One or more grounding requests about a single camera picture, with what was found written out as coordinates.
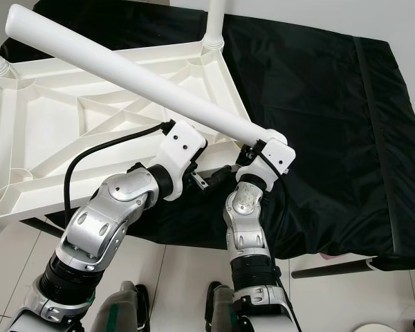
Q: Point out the white plastic table top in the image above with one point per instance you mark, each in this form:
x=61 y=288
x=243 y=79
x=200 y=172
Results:
x=41 y=131

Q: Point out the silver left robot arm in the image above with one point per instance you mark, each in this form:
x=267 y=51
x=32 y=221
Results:
x=104 y=218

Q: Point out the black table cloth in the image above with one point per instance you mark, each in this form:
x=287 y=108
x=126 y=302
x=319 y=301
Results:
x=339 y=104

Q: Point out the grey robot right leg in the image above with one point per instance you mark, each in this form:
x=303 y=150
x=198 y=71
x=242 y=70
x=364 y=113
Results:
x=225 y=310

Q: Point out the grey robot leg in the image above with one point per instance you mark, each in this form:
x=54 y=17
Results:
x=225 y=310
x=123 y=308

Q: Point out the black metal table leg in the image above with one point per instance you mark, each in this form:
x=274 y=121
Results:
x=54 y=225
x=332 y=268

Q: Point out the grey robot left leg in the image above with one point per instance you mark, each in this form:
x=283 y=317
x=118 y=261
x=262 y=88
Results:
x=123 y=308

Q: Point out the white round object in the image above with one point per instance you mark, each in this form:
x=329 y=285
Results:
x=377 y=328

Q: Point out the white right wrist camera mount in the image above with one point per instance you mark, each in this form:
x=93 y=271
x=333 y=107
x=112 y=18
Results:
x=277 y=155

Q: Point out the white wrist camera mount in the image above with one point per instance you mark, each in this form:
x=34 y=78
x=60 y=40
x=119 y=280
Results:
x=180 y=149
x=277 y=155

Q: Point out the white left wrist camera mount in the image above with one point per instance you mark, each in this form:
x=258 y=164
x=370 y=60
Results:
x=180 y=149

